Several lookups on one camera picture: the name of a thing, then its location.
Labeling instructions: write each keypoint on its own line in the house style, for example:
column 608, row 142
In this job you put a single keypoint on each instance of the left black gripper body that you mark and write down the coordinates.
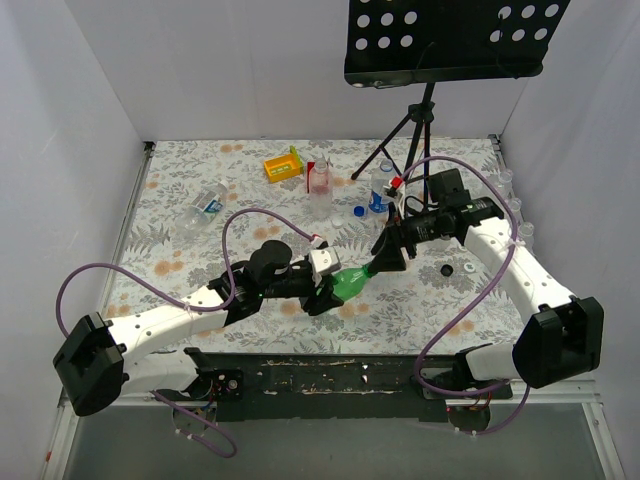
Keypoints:
column 314, row 293

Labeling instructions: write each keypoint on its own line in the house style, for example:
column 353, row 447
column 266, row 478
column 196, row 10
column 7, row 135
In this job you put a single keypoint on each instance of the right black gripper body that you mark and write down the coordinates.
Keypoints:
column 398, row 246

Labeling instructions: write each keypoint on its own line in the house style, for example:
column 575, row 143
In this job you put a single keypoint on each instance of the green plastic bottle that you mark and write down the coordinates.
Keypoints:
column 348, row 283

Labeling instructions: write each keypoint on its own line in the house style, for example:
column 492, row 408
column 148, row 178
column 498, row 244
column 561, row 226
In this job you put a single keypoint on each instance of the clear Pepsi bottle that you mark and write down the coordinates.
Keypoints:
column 380, row 180

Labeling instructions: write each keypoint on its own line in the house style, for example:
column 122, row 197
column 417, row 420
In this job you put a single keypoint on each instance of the clear bottle blue label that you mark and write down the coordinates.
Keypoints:
column 204, row 208

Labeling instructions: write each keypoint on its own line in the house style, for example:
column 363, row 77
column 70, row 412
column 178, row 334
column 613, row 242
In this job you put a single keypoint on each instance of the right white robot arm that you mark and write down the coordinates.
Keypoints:
column 562, row 334

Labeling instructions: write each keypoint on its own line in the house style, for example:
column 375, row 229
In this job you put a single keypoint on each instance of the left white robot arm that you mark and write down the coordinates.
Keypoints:
column 104, row 359

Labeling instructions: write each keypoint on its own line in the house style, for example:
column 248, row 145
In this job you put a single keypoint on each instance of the black bottle cap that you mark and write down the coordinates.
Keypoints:
column 446, row 270

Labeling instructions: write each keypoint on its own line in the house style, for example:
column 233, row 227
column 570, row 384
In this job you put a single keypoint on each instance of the yellow plastic box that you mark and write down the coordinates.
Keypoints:
column 284, row 167

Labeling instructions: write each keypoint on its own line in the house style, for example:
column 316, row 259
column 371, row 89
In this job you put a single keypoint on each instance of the red plastic box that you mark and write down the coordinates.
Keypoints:
column 314, row 178

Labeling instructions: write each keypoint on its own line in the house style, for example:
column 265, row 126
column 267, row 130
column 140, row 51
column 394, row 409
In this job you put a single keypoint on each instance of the floral tablecloth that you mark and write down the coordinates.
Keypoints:
column 396, row 313

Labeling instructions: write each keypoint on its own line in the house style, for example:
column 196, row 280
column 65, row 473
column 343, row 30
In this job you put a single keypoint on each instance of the black music stand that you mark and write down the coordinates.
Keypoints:
column 393, row 44

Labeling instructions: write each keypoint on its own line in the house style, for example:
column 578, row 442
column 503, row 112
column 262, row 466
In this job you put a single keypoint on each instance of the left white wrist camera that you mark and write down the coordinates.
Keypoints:
column 324, row 261

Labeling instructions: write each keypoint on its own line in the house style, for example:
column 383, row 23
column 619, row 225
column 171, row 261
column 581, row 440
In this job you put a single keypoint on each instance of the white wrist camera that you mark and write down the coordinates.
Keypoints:
column 324, row 261
column 395, row 188

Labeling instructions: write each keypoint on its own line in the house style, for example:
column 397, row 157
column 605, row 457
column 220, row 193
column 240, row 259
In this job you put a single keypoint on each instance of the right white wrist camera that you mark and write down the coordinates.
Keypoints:
column 395, row 188

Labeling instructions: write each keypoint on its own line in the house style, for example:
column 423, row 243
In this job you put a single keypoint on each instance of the clear bottle by wall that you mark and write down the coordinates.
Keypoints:
column 502, row 182

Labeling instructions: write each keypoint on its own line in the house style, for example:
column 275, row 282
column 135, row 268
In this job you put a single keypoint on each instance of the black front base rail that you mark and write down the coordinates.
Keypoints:
column 237, row 387

